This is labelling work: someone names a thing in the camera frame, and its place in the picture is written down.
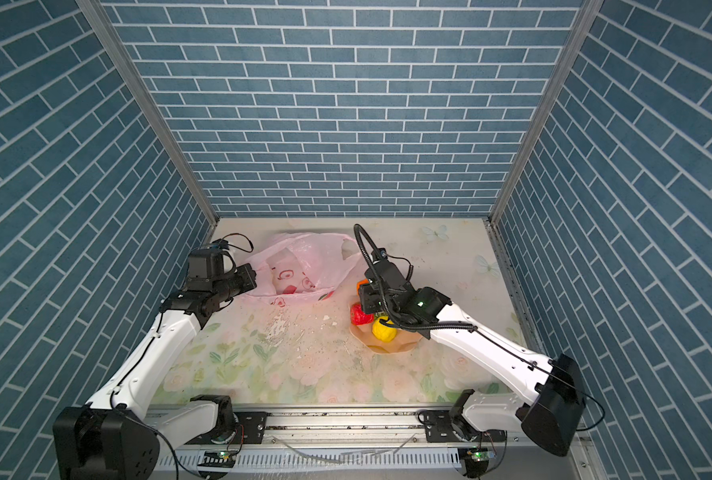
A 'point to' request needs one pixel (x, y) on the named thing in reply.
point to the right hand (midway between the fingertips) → (364, 286)
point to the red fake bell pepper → (358, 316)
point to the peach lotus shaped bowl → (403, 342)
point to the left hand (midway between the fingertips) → (258, 270)
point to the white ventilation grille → (329, 458)
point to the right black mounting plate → (439, 429)
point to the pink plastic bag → (304, 267)
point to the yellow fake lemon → (382, 331)
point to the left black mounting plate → (252, 425)
